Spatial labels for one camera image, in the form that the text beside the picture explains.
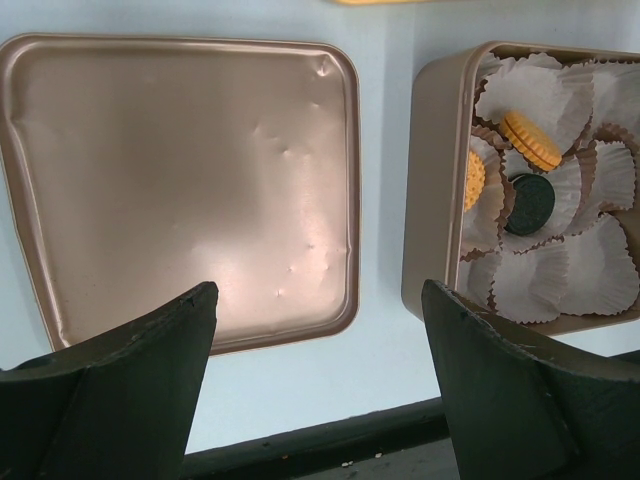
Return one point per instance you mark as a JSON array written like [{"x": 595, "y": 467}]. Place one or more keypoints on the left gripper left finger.
[{"x": 117, "y": 406}]

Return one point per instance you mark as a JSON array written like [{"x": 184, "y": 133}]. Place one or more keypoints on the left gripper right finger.
[{"x": 521, "y": 405}]

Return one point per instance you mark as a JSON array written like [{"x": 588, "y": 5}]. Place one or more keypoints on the black sandwich cookie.
[{"x": 533, "y": 205}]

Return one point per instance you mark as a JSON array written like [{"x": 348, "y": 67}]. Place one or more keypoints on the tan biscuit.
[
  {"x": 475, "y": 180},
  {"x": 531, "y": 141}
]

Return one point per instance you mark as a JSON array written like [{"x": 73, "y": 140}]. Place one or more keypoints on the gold cookie tin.
[{"x": 581, "y": 269}]

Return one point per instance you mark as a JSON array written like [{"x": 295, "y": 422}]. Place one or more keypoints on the gold tin lid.
[{"x": 139, "y": 167}]

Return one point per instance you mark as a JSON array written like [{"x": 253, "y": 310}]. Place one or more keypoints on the yellow plastic tray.
[{"x": 377, "y": 2}]

